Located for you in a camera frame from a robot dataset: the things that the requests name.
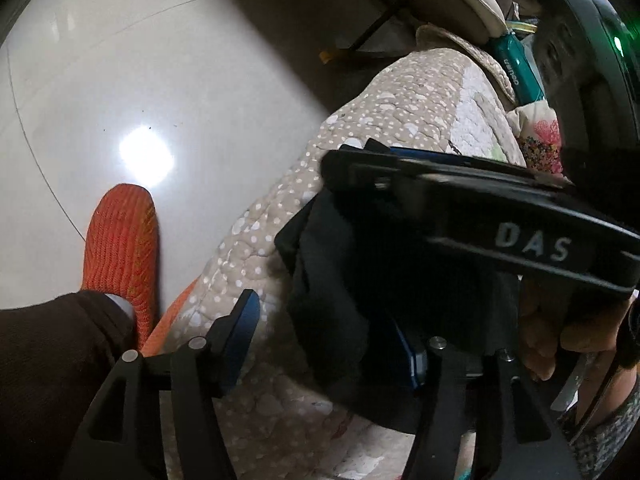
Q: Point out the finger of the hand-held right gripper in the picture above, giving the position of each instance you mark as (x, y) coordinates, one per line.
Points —
(505, 220)

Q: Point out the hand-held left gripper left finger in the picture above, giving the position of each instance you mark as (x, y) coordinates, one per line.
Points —
(244, 327)

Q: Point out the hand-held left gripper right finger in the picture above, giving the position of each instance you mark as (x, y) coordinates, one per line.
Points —
(417, 365)

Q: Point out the black pants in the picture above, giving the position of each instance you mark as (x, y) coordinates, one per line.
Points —
(330, 280)

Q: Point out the person's right forearm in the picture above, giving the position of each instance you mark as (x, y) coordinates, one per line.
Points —
(612, 435)

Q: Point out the person's right hand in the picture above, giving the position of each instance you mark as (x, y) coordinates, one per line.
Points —
(547, 330)

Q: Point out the floral printed cloth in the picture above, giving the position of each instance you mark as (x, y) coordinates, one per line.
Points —
(540, 137)

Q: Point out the teal bottle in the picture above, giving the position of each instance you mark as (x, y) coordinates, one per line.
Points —
(517, 67)

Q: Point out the person's orange knitted slipper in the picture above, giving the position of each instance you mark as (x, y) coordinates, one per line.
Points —
(122, 255)

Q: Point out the beige dotted quilted blanket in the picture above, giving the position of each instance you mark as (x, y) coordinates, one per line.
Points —
(400, 105)

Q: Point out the person's dark brown trouser leg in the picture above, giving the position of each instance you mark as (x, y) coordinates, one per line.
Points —
(47, 375)

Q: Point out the black folding furniture leg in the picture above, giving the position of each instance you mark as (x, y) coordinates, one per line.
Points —
(372, 27)

